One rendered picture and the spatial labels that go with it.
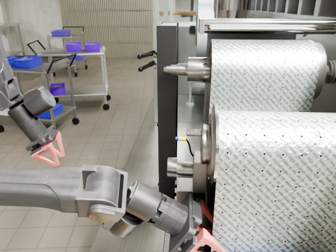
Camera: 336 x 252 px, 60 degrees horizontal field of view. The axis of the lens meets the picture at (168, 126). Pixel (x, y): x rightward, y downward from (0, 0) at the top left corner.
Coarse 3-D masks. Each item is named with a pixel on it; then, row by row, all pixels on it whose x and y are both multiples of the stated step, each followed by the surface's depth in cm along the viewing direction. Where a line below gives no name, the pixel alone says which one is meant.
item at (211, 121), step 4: (212, 116) 51; (208, 120) 57; (212, 120) 50; (212, 124) 49; (212, 128) 49; (212, 132) 48; (212, 136) 48; (212, 140) 48; (212, 144) 48; (212, 148) 48; (212, 152) 48; (212, 156) 48; (212, 160) 48; (208, 164) 54; (212, 164) 49; (208, 168) 53; (212, 168) 49; (208, 172) 53; (212, 172) 50
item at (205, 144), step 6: (204, 126) 52; (210, 126) 52; (204, 132) 51; (210, 132) 51; (204, 138) 50; (210, 138) 50; (204, 144) 50; (210, 144) 50; (204, 150) 50; (210, 150) 50; (204, 156) 51; (204, 162) 52
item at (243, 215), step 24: (216, 192) 50; (240, 192) 50; (264, 192) 49; (288, 192) 49; (312, 192) 49; (216, 216) 52; (240, 216) 52; (264, 216) 51; (288, 216) 51; (312, 216) 51; (216, 240) 54; (240, 240) 54; (264, 240) 53; (288, 240) 53; (312, 240) 53
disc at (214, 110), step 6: (216, 108) 50; (216, 114) 48; (216, 120) 48; (216, 126) 47; (216, 132) 47; (216, 138) 46; (216, 144) 46; (216, 150) 46; (216, 156) 46; (216, 162) 47; (216, 168) 47; (216, 174) 48; (210, 180) 54
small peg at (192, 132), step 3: (186, 129) 54; (189, 129) 54; (192, 129) 54; (195, 129) 54; (198, 129) 54; (186, 132) 54; (189, 132) 54; (192, 132) 54; (195, 132) 54; (198, 132) 54; (186, 135) 54; (189, 135) 54; (192, 135) 54; (195, 135) 54; (198, 135) 54
